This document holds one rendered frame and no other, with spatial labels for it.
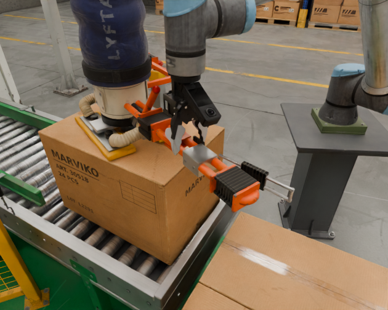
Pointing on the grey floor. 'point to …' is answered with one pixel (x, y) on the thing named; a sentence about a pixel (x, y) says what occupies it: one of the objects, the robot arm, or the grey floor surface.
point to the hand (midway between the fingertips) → (190, 147)
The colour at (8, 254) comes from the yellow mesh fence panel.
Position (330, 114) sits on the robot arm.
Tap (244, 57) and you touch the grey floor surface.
